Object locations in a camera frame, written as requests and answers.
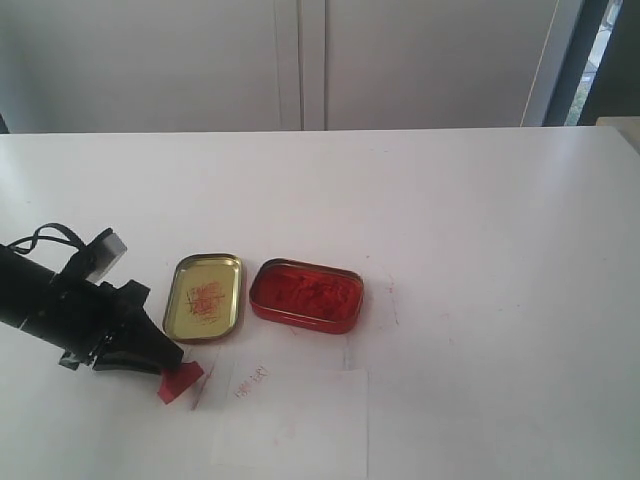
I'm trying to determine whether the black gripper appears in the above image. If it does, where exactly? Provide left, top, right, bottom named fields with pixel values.
left=19, top=279, right=184, bottom=375

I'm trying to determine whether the red stamp block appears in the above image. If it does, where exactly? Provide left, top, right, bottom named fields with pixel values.
left=157, top=361, right=204, bottom=404

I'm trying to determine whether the white paper sheet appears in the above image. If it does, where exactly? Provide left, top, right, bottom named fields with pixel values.
left=212, top=359, right=369, bottom=478

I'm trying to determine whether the red ink tin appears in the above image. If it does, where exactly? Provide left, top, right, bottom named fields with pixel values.
left=249, top=258, right=364, bottom=335

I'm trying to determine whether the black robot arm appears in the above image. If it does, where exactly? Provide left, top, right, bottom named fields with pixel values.
left=1, top=246, right=184, bottom=375

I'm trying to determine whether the gold tin lid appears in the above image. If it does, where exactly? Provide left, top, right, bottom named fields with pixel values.
left=162, top=253, right=244, bottom=344

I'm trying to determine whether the beige side table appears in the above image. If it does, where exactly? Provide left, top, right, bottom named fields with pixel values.
left=596, top=116, right=640, bottom=153

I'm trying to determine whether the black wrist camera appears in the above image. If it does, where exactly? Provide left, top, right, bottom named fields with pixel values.
left=61, top=228, right=127, bottom=283

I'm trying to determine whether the black cable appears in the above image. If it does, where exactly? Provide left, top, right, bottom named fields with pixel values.
left=7, top=223, right=86, bottom=256

